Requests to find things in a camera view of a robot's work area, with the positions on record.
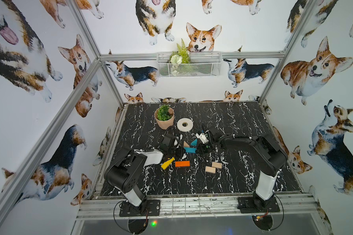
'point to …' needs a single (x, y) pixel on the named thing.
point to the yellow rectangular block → (166, 163)
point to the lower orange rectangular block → (182, 163)
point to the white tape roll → (185, 124)
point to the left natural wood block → (210, 169)
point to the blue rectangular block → (190, 150)
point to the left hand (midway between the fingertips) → (186, 148)
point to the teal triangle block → (194, 143)
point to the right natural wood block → (217, 165)
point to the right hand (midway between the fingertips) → (195, 151)
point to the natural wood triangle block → (185, 145)
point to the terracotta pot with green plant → (164, 115)
